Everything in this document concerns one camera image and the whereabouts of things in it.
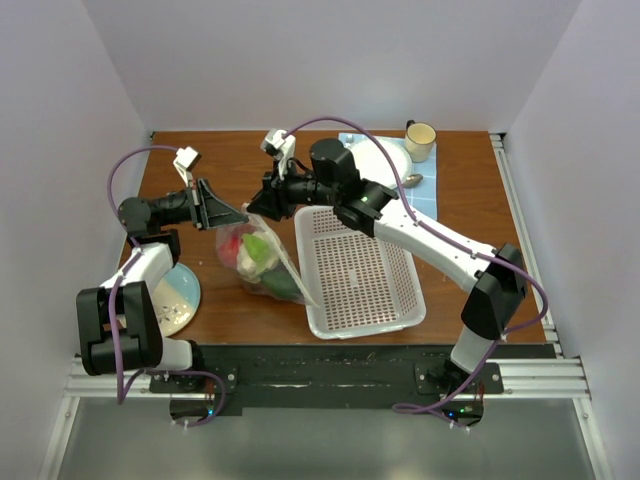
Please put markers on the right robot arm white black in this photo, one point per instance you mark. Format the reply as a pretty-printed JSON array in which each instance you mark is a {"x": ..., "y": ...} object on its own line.
[{"x": 492, "y": 277}]

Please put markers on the aluminium frame rail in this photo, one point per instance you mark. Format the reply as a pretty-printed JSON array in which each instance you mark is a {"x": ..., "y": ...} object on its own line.
[{"x": 515, "y": 378}]

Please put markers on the clear zip top bag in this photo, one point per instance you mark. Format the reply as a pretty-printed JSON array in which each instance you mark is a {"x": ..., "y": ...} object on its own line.
[{"x": 254, "y": 251}]

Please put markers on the metal spoon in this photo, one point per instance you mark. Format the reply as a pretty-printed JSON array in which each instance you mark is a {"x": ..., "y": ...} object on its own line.
[{"x": 412, "y": 181}]

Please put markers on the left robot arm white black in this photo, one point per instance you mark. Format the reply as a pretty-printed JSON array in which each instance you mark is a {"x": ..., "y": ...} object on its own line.
[{"x": 118, "y": 326}]

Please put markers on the fake red apple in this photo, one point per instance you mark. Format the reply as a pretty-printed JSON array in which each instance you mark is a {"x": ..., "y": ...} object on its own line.
[{"x": 227, "y": 248}]

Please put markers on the fake green pepper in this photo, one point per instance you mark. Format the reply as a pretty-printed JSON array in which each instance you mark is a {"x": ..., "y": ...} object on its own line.
[{"x": 280, "y": 284}]

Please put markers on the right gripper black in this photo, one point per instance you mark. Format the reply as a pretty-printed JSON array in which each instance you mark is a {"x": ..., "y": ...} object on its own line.
[{"x": 273, "y": 202}]

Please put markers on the right side aluminium rail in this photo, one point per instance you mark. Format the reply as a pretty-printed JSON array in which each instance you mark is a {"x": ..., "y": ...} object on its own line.
[{"x": 547, "y": 323}]

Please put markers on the white paper plate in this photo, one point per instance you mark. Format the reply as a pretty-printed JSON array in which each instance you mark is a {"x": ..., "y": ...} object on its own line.
[{"x": 372, "y": 164}]

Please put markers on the fake white cauliflower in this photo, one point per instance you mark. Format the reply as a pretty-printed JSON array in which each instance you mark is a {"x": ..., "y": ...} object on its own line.
[{"x": 250, "y": 269}]

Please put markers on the white perforated plastic basket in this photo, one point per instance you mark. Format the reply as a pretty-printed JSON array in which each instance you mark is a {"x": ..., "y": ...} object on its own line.
[{"x": 361, "y": 286}]

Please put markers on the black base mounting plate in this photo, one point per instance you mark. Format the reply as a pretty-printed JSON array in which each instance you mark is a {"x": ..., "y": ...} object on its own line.
[{"x": 214, "y": 356}]

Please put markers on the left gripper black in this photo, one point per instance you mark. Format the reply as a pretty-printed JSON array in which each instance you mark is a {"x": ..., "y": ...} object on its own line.
[{"x": 216, "y": 212}]

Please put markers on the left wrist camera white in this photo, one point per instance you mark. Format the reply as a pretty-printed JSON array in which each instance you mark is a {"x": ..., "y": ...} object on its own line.
[{"x": 184, "y": 162}]

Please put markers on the cream enamel mug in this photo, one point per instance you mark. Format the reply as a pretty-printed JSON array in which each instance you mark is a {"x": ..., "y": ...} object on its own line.
[{"x": 419, "y": 140}]

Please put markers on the blue beige ceramic plate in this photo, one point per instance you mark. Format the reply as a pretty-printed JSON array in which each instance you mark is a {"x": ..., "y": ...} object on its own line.
[{"x": 176, "y": 299}]

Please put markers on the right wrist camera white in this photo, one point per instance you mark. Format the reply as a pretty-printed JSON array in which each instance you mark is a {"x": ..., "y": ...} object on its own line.
[{"x": 279, "y": 145}]

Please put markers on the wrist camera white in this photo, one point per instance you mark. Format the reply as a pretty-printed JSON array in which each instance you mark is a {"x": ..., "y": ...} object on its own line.
[
  {"x": 279, "y": 145},
  {"x": 184, "y": 162}
]

